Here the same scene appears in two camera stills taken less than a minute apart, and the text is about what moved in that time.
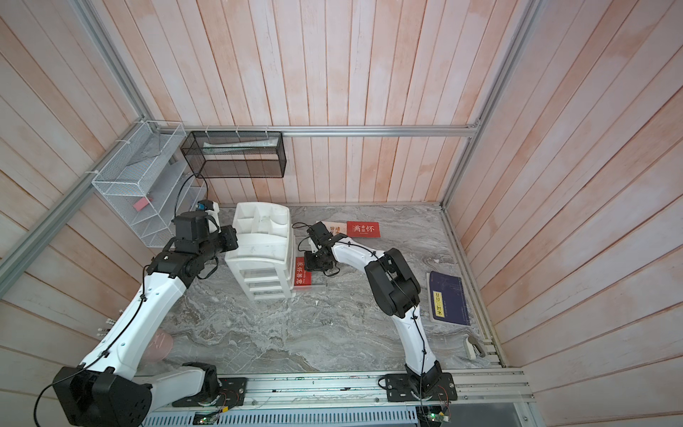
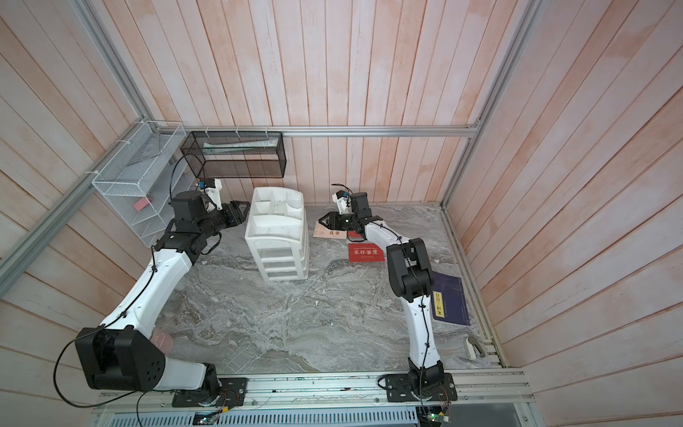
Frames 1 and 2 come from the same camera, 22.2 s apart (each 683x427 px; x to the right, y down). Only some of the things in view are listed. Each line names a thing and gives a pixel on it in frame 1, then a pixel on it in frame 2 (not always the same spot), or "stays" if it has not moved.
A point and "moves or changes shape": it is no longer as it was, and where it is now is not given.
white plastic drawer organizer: x=265 y=259 moves or changes shape
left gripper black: x=229 y=234 to x=234 y=212
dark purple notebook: x=447 y=298 stays
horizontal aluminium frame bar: x=421 y=127 stays
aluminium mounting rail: x=352 y=389 stays
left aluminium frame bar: x=22 y=250 stays
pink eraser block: x=140 y=204 stays
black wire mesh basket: x=237 y=154 stays
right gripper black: x=309 y=265 to x=333 y=219
